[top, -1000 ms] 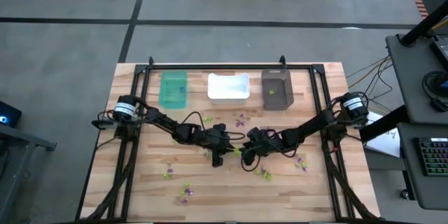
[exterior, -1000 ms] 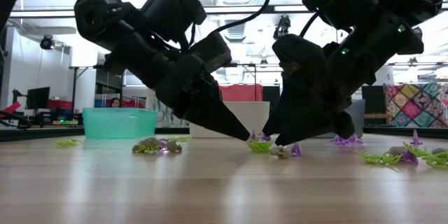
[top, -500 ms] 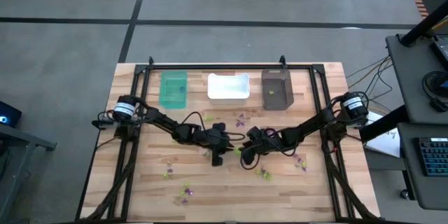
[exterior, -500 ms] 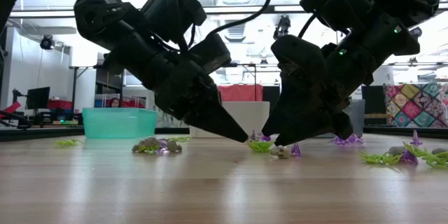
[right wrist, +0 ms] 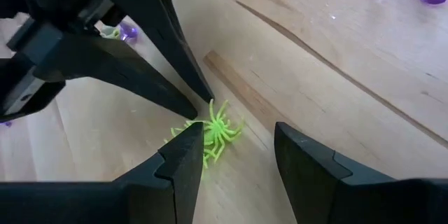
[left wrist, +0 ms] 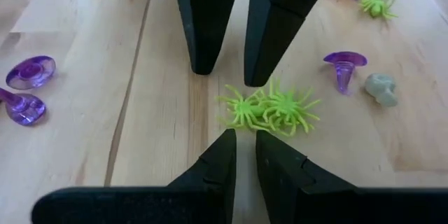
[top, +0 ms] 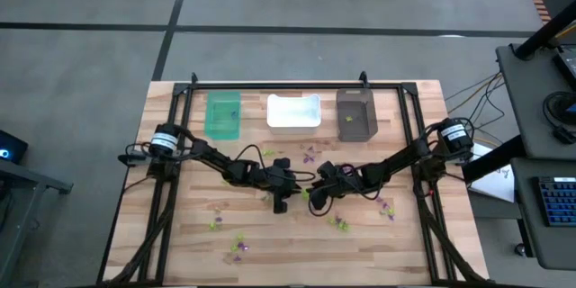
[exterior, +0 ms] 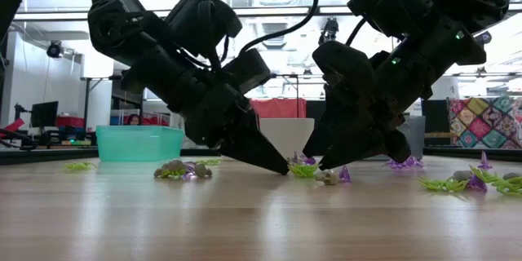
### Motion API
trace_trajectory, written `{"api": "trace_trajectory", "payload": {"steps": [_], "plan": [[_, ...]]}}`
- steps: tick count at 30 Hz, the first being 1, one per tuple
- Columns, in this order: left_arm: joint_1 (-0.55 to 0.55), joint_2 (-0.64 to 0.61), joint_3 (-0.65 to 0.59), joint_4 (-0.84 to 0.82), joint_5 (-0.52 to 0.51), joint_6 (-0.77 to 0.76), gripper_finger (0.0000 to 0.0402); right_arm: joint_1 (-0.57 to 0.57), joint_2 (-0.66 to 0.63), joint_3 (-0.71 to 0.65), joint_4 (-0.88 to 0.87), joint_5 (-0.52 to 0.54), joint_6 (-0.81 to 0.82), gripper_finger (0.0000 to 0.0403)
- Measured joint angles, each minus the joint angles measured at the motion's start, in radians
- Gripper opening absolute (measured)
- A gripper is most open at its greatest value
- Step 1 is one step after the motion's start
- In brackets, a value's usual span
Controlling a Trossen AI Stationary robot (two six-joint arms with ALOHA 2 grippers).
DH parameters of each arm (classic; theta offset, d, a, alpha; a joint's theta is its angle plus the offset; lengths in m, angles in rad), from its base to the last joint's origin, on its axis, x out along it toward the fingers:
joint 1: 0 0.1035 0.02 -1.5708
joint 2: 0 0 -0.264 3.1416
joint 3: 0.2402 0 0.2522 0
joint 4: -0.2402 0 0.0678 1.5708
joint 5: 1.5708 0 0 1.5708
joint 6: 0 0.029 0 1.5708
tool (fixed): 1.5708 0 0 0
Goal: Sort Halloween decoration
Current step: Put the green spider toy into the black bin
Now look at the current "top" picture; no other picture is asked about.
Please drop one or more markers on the black diagonal pole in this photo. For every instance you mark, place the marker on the black diagonal pole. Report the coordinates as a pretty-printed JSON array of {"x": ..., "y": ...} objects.
[{"x": 544, "y": 31}]

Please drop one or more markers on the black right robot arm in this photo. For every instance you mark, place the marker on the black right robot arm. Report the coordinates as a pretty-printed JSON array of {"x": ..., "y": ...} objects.
[{"x": 405, "y": 157}]

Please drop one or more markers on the black aluminium table frame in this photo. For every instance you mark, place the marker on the black aluminium table frame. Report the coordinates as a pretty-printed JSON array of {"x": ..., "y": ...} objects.
[{"x": 294, "y": 86}]

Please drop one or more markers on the black power adapter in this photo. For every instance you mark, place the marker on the black power adapter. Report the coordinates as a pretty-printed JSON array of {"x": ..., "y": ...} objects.
[{"x": 564, "y": 135}]

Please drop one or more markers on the black diagonal beam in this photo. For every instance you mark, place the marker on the black diagonal beam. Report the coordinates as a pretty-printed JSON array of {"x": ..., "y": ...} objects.
[{"x": 495, "y": 159}]

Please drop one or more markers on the grey translucent plastic bin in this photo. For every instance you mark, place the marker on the grey translucent plastic bin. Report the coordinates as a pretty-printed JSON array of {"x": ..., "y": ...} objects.
[{"x": 360, "y": 126}]

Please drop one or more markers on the green translucent plastic bin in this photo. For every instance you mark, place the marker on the green translucent plastic bin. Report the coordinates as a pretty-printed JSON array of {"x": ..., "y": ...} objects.
[{"x": 222, "y": 121}]

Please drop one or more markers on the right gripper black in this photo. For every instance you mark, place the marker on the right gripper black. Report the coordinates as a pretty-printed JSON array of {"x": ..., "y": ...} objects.
[{"x": 346, "y": 177}]

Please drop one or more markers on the black device with blue light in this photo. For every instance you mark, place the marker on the black device with blue light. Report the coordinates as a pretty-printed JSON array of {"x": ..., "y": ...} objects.
[{"x": 9, "y": 148}]

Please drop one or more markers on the grey metal table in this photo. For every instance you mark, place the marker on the grey metal table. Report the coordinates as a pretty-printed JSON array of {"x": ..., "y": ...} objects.
[{"x": 27, "y": 180}]

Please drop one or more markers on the black caster wheel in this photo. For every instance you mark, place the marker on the black caster wheel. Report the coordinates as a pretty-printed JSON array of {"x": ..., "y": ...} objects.
[{"x": 521, "y": 249}]

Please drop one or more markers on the grey side desk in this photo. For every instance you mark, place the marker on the grey side desk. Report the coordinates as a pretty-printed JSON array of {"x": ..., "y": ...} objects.
[
  {"x": 524, "y": 234},
  {"x": 526, "y": 99}
]

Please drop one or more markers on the white plastic bin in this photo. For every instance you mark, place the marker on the white plastic bin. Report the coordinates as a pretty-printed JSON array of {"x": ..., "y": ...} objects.
[{"x": 294, "y": 114}]

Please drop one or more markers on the blue backlit keyboard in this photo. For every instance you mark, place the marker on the blue backlit keyboard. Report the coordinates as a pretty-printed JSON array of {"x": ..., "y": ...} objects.
[{"x": 558, "y": 200}]

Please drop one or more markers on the dark laptop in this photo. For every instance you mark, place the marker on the dark laptop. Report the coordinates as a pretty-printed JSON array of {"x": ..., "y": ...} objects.
[{"x": 568, "y": 65}]

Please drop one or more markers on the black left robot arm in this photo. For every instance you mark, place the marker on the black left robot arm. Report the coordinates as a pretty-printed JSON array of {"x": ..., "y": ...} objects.
[{"x": 211, "y": 153}]

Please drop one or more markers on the white paper sheet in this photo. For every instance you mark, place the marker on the white paper sheet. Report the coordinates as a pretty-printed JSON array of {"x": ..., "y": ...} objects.
[{"x": 495, "y": 180}]

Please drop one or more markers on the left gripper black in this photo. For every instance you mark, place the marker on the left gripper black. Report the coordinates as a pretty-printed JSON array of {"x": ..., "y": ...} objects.
[{"x": 270, "y": 179}]

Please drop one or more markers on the black round coiled device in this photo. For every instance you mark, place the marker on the black round coiled device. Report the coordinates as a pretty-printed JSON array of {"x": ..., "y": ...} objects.
[{"x": 546, "y": 110}]

